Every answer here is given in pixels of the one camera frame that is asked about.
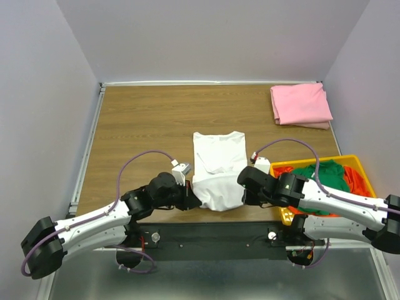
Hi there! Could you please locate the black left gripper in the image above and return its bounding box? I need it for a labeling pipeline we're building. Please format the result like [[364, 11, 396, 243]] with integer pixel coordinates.
[[153, 179, 202, 211]]

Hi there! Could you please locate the white t shirt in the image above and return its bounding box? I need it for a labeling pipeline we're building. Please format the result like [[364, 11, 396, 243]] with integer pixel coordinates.
[[192, 131, 248, 212]]

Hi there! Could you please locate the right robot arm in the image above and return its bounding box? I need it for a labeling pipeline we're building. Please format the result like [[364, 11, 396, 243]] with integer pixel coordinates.
[[237, 166, 399, 254]]

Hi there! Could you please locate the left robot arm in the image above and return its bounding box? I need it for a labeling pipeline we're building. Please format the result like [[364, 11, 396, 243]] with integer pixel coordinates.
[[21, 172, 201, 280]]

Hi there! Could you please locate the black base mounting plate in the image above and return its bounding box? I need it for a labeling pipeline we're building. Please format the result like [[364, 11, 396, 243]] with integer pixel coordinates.
[[122, 221, 324, 263]]

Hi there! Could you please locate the green t shirt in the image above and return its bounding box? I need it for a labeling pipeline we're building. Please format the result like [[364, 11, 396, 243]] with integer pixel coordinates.
[[292, 159, 351, 216]]

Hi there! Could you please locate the folded pink t shirt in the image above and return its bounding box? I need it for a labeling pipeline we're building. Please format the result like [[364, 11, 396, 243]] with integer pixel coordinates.
[[270, 82, 333, 130]]

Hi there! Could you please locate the orange t shirt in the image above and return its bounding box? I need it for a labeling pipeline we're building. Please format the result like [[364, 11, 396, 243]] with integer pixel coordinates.
[[271, 165, 373, 218]]

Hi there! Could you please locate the yellow plastic basket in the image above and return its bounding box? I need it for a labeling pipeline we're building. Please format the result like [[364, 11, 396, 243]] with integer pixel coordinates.
[[270, 154, 376, 226]]

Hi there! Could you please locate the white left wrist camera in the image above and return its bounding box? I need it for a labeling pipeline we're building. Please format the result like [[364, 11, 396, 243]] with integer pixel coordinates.
[[171, 159, 192, 186]]

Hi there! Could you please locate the aluminium frame rail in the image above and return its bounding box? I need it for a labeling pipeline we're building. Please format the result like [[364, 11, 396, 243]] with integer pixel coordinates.
[[56, 223, 384, 251]]

